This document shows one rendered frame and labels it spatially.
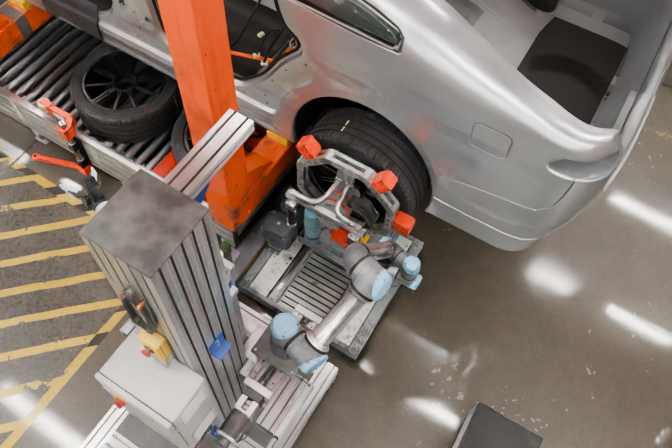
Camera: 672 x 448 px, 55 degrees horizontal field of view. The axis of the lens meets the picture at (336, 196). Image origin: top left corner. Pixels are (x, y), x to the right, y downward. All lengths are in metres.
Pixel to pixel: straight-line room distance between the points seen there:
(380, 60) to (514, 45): 1.37
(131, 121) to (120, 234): 2.28
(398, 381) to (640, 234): 1.86
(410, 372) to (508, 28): 2.02
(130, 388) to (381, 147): 1.47
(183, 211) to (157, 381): 0.85
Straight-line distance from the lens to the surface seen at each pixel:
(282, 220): 3.64
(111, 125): 4.10
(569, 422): 3.92
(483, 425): 3.42
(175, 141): 3.89
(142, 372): 2.52
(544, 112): 2.61
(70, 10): 4.15
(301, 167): 3.19
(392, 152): 3.02
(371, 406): 3.70
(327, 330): 2.63
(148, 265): 1.76
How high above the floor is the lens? 3.57
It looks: 58 degrees down
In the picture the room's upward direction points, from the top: 4 degrees clockwise
